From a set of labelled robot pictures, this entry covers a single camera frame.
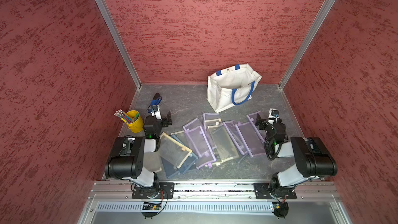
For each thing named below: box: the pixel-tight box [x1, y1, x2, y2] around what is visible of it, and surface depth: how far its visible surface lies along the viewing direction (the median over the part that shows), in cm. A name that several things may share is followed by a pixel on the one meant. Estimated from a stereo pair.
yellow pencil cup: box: [125, 109, 144, 134], surface depth 90 cm
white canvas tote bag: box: [206, 63, 263, 114], surface depth 103 cm
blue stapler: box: [147, 92, 163, 114], surface depth 112 cm
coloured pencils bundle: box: [113, 108, 140, 123], surface depth 87 cm
